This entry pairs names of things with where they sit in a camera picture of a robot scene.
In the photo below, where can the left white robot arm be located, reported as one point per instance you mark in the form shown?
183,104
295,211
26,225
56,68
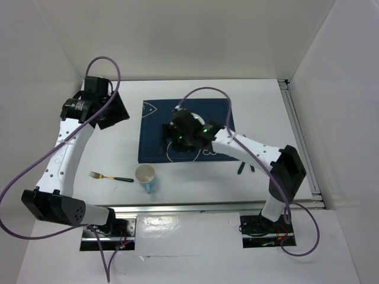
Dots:
52,199

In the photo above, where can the gold fork dark handle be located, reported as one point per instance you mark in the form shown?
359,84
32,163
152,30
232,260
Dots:
101,176

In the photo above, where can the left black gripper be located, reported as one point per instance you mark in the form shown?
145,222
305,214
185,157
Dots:
120,113

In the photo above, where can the aluminium table frame rail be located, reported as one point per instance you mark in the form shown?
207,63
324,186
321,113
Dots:
261,111

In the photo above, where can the light blue mug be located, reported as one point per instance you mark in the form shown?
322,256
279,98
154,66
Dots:
146,175

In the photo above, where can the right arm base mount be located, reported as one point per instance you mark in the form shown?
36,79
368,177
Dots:
258,232

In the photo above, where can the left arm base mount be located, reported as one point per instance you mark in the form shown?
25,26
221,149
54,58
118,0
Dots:
120,236

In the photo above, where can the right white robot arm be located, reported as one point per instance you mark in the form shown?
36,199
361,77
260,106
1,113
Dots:
283,166

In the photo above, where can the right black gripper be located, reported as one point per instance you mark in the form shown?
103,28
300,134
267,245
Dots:
166,133

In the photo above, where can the white plate blue rim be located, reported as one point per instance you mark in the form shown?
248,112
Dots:
197,120

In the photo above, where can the blue whale placemat cloth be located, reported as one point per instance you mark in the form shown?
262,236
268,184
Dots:
159,112

